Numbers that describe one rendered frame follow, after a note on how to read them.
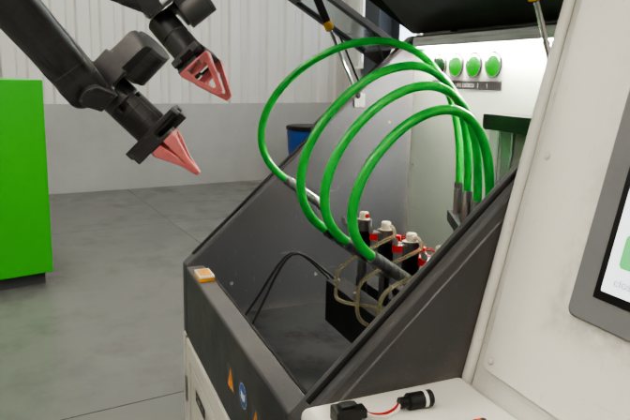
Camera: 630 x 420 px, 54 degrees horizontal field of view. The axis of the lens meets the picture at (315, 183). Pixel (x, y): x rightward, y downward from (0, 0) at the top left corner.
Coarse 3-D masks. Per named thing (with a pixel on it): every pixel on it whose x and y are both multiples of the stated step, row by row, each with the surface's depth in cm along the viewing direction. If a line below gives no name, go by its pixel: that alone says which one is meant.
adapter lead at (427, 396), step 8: (416, 392) 70; (424, 392) 70; (432, 392) 71; (352, 400) 69; (400, 400) 70; (408, 400) 70; (416, 400) 70; (424, 400) 70; (432, 400) 70; (336, 408) 67; (344, 408) 67; (352, 408) 67; (360, 408) 67; (400, 408) 70; (408, 408) 70; (416, 408) 70; (336, 416) 66; (344, 416) 66; (352, 416) 67; (360, 416) 67; (376, 416) 68; (384, 416) 68
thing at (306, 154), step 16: (400, 64) 98; (416, 64) 99; (368, 80) 96; (448, 80) 102; (320, 128) 95; (464, 128) 105; (464, 144) 106; (304, 160) 94; (464, 160) 107; (304, 176) 95; (464, 176) 108; (304, 192) 95; (464, 192) 108; (304, 208) 96; (464, 208) 108; (320, 224) 97; (336, 240) 99
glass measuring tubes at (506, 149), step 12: (492, 120) 113; (504, 120) 110; (516, 120) 108; (528, 120) 105; (492, 132) 115; (504, 132) 111; (516, 132) 108; (492, 144) 115; (504, 144) 112; (516, 144) 109; (492, 156) 115; (504, 156) 112; (516, 156) 109; (504, 168) 112
